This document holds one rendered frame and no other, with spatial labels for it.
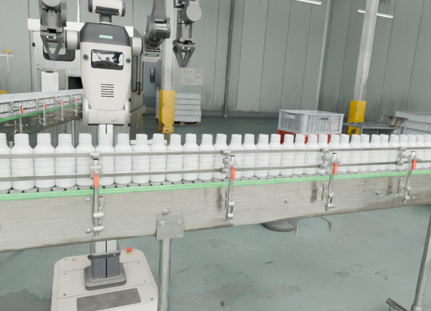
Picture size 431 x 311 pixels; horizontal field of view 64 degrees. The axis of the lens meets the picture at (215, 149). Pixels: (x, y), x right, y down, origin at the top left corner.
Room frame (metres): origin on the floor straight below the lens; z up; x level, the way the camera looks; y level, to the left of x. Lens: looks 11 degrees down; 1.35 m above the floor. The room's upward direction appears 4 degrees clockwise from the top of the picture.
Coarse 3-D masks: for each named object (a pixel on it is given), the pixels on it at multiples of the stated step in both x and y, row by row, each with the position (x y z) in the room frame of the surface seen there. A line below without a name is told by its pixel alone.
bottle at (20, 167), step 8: (16, 136) 0.98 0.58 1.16; (24, 136) 0.99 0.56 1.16; (16, 144) 0.98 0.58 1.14; (24, 144) 0.99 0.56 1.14; (16, 152) 0.97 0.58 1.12; (24, 152) 0.97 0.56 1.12; (32, 152) 1.00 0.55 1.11; (16, 160) 0.97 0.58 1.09; (24, 160) 0.97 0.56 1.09; (32, 160) 1.00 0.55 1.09; (16, 168) 0.97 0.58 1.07; (24, 168) 0.97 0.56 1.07; (32, 168) 1.00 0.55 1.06; (16, 184) 0.97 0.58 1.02; (24, 184) 0.97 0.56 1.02; (32, 184) 0.99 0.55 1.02
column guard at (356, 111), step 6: (354, 102) 10.65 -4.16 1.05; (360, 102) 10.55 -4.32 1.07; (354, 108) 10.62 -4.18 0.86; (360, 108) 10.57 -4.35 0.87; (354, 114) 10.59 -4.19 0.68; (360, 114) 10.58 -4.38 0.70; (348, 120) 10.78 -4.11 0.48; (354, 120) 10.56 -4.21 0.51; (360, 120) 10.59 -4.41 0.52; (348, 126) 10.76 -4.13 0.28; (348, 132) 10.72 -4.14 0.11; (354, 132) 10.53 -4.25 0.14
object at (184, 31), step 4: (180, 24) 1.31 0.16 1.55; (184, 24) 1.31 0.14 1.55; (188, 24) 1.32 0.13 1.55; (180, 28) 1.31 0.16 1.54; (184, 28) 1.31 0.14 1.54; (188, 28) 1.32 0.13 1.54; (176, 32) 1.33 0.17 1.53; (180, 32) 1.31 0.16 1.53; (184, 32) 1.31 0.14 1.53; (188, 32) 1.32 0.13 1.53; (176, 36) 1.33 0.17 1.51; (180, 36) 1.31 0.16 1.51; (184, 36) 1.31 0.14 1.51; (188, 36) 1.32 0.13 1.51; (180, 40) 1.28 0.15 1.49; (184, 40) 1.28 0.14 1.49; (188, 40) 1.30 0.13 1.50; (192, 40) 1.30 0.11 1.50
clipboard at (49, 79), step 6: (42, 72) 4.54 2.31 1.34; (48, 72) 4.53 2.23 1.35; (54, 72) 4.55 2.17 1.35; (42, 78) 4.53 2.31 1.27; (48, 78) 4.54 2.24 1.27; (54, 78) 4.55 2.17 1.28; (42, 84) 4.53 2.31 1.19; (48, 84) 4.54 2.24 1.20; (54, 84) 4.55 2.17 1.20; (42, 90) 4.53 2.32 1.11; (48, 90) 4.54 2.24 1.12; (54, 90) 4.54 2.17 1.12
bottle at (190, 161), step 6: (186, 138) 1.21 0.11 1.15; (192, 138) 1.20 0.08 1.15; (186, 144) 1.20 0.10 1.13; (192, 144) 1.19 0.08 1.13; (186, 150) 1.19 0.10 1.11; (192, 150) 1.18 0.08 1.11; (198, 150) 1.20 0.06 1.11; (186, 156) 1.18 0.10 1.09; (192, 156) 1.18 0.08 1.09; (186, 162) 1.18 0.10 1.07; (192, 162) 1.18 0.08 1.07; (186, 168) 1.18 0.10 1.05; (192, 168) 1.18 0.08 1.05; (186, 174) 1.18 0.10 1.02; (192, 174) 1.18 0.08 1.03; (192, 180) 1.18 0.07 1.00
